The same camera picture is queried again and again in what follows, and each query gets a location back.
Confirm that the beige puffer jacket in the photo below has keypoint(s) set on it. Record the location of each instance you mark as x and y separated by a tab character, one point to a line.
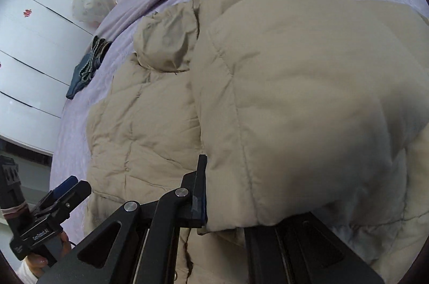
299	105

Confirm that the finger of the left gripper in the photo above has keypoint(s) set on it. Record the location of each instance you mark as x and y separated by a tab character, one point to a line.
61	208
65	186

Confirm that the folded blue jeans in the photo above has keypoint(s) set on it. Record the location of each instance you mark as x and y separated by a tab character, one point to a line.
85	71

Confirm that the white wardrobe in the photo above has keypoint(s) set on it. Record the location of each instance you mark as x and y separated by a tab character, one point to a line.
41	43

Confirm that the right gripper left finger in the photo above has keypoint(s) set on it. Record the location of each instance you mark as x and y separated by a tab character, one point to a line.
138	243

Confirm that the white plastic bag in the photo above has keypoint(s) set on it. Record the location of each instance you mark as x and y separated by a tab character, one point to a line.
91	12

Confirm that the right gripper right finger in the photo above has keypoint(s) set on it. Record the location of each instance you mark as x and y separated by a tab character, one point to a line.
301	249

